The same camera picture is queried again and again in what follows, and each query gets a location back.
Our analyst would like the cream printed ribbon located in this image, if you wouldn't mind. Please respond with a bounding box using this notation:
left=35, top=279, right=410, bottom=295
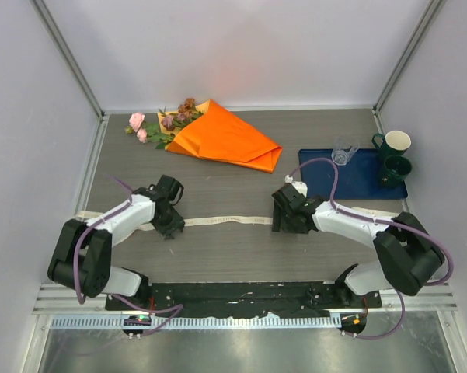
left=75, top=207, right=399, bottom=227

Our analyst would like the pink fake flower stem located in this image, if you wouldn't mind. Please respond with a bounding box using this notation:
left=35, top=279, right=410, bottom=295
left=124, top=113, right=174, bottom=149
left=159, top=110, right=199, bottom=131

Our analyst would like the orange wrapping paper sheet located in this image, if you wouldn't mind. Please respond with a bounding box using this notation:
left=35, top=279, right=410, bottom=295
left=158, top=99, right=282, bottom=173

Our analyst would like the orange fake flower stem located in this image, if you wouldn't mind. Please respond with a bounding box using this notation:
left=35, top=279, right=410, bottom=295
left=176, top=98, right=204, bottom=122

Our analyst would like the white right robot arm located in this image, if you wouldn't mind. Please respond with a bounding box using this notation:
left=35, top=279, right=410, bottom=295
left=272, top=183, right=446, bottom=307

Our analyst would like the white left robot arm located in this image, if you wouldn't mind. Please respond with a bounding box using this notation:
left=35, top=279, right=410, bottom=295
left=47, top=175, right=185, bottom=310

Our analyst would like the blue plastic tray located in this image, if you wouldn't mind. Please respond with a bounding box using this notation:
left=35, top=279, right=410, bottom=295
left=300, top=149, right=408, bottom=200

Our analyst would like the clear plastic cup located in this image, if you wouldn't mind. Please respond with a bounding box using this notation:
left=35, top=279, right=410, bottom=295
left=331, top=136, right=360, bottom=166

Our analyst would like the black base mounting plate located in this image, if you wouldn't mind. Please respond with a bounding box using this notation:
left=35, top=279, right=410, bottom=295
left=106, top=281, right=382, bottom=319

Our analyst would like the dark green mug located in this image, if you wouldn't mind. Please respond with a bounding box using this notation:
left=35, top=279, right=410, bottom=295
left=378, top=155, right=413, bottom=188

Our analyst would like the green mug white interior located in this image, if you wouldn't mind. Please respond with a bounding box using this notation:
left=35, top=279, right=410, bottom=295
left=371, top=130, right=412, bottom=161

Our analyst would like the aluminium front rail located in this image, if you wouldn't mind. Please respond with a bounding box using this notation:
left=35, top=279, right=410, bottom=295
left=33, top=281, right=457, bottom=335

